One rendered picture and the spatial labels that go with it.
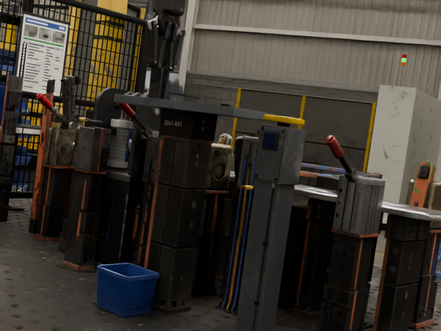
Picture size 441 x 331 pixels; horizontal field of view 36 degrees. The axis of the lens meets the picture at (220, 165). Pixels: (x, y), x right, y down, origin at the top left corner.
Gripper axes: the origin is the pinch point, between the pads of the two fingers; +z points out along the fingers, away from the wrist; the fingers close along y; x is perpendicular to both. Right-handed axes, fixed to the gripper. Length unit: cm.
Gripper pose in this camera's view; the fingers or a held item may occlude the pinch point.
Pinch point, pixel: (159, 83)
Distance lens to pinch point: 160.7
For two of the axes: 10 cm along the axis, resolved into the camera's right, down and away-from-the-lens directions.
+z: -1.3, 9.9, 0.6
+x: -8.4, -1.4, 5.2
